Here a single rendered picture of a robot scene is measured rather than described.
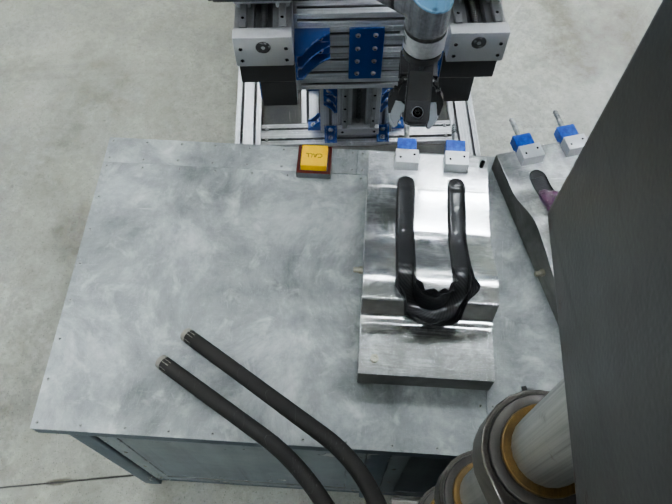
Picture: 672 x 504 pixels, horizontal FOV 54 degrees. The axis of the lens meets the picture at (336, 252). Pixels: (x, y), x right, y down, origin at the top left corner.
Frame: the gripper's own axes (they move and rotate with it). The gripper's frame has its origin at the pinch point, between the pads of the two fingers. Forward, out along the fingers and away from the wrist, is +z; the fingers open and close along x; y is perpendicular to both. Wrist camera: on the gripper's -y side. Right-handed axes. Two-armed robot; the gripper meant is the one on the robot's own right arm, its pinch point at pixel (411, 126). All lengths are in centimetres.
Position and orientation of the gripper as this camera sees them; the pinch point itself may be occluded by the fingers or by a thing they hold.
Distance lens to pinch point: 138.8
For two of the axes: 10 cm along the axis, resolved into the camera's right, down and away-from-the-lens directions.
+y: 0.6, -8.8, 4.7
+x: -10.0, -0.6, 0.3
